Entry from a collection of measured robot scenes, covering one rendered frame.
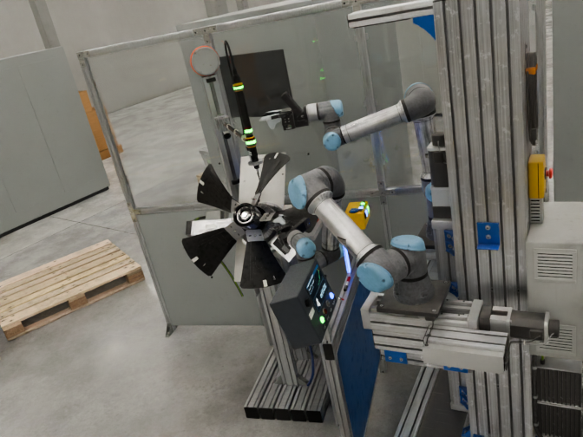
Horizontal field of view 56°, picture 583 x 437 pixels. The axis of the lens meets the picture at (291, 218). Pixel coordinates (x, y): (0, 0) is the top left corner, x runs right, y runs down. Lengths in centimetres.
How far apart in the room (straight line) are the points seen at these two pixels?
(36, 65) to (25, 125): 79
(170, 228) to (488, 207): 235
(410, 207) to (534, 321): 139
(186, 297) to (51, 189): 433
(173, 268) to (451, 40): 266
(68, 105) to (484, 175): 678
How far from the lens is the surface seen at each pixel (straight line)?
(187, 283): 394
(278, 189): 288
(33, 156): 789
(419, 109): 227
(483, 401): 249
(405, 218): 325
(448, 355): 196
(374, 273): 185
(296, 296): 176
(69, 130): 811
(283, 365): 321
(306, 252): 221
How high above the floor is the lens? 214
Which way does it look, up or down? 22 degrees down
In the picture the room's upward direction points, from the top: 12 degrees counter-clockwise
